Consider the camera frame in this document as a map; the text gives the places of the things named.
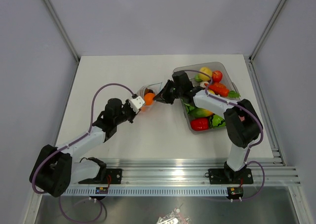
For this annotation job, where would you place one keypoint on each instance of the orange toy tangerine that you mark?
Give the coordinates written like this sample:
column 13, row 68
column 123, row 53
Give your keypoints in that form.
column 149, row 99

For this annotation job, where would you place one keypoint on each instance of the clear zip top bag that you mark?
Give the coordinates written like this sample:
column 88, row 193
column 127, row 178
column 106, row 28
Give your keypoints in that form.
column 156, row 87

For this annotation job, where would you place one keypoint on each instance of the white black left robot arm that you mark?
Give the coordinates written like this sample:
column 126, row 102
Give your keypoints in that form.
column 58, row 167

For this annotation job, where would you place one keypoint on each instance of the green striped toy watermelon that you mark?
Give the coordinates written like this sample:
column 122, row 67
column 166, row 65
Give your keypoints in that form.
column 217, row 121

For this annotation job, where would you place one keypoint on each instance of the right aluminium frame post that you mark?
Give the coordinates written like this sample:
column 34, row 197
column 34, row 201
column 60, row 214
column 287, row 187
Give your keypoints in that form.
column 267, row 29

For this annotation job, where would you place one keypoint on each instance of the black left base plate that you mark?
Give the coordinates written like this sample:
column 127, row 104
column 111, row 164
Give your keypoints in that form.
column 113, row 175

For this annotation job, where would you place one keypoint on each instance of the brown toy kiwi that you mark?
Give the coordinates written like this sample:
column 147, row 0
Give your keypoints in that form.
column 148, row 90

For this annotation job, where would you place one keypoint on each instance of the red toy bell pepper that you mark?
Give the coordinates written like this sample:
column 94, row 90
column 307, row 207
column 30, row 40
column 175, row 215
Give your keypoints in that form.
column 200, row 124

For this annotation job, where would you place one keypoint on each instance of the aluminium mounting rail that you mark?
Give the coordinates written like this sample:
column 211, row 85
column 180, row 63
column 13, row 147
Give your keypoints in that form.
column 194, row 172

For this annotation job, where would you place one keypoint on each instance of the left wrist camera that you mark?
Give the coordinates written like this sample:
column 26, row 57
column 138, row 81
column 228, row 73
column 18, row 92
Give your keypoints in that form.
column 137, row 103

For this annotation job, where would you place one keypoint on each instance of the bag of small parts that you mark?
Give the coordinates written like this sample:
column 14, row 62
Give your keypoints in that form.
column 174, row 217

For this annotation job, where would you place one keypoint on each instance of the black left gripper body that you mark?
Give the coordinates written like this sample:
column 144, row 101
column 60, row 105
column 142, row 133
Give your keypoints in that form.
column 127, row 113

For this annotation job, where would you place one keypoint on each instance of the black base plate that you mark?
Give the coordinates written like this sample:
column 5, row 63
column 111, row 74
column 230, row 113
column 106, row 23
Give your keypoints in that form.
column 113, row 175
column 217, row 176

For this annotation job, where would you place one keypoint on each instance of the pale purple toy garlic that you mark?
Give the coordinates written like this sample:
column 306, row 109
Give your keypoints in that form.
column 204, row 84

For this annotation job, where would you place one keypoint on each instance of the white slotted cable duct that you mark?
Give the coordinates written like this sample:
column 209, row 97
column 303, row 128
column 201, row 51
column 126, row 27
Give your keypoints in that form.
column 147, row 191

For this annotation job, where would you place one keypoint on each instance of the left aluminium frame post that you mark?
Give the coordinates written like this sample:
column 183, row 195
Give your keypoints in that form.
column 59, row 25

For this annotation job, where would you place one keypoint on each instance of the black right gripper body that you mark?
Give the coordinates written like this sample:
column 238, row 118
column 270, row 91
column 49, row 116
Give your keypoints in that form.
column 178, row 91

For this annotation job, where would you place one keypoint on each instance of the small green toy pepper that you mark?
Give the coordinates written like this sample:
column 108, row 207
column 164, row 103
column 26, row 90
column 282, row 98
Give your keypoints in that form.
column 197, row 78

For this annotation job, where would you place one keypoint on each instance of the clear plastic food bin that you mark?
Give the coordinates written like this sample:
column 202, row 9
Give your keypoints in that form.
column 191, row 72

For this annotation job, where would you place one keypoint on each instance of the green white toy cabbage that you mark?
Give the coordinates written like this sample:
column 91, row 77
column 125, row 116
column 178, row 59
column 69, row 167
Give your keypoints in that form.
column 188, row 107

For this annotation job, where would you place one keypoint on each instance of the green orange toy mango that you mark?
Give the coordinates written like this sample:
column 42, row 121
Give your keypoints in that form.
column 200, row 113

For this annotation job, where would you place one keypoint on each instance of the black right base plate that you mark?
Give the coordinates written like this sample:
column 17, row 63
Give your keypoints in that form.
column 217, row 176

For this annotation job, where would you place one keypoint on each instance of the orange toy carrot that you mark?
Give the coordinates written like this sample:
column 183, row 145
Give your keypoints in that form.
column 224, row 92

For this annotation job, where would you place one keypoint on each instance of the pale yellow toy apple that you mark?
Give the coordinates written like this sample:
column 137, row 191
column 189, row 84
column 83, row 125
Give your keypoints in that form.
column 205, row 74

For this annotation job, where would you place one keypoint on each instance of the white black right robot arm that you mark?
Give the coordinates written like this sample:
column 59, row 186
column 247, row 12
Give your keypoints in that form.
column 243, row 125

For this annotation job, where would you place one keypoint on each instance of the aluminium frame post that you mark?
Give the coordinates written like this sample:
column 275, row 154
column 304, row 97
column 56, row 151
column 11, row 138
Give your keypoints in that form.
column 267, row 29
column 59, row 25

